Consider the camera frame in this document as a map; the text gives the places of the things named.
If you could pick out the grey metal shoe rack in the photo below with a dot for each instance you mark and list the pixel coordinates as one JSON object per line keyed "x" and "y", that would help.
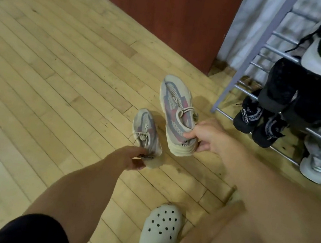
{"x": 254, "y": 56}

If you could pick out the beige perforated clog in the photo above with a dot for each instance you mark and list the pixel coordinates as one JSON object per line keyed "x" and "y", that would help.
{"x": 159, "y": 231}

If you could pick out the black shirt sleeve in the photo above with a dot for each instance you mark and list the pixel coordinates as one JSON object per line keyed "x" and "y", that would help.
{"x": 35, "y": 234}

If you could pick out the grey purple sneaker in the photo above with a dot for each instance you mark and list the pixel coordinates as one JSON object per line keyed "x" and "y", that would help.
{"x": 146, "y": 132}
{"x": 177, "y": 113}

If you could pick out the person's left hand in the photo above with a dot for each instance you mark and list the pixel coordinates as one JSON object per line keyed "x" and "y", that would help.
{"x": 129, "y": 157}

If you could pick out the person's left forearm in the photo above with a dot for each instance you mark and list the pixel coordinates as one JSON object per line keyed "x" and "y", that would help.
{"x": 80, "y": 192}

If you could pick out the person's right forearm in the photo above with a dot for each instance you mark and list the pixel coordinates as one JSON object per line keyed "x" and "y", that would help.
{"x": 282, "y": 203}

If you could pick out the person's right hand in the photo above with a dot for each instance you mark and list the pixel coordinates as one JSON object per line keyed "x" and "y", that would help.
{"x": 210, "y": 136}

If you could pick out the brown wooden door panel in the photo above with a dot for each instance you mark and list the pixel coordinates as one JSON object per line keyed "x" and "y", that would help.
{"x": 173, "y": 11}

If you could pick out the white knit sneaker green stripe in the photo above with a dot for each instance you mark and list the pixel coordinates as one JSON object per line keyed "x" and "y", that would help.
{"x": 318, "y": 157}

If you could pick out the black sneaker orange marks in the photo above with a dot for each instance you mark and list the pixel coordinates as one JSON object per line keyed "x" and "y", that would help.
{"x": 278, "y": 85}
{"x": 310, "y": 99}

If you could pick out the black sneaker grey stripes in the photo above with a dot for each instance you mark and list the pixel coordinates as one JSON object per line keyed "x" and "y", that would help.
{"x": 269, "y": 129}
{"x": 248, "y": 115}

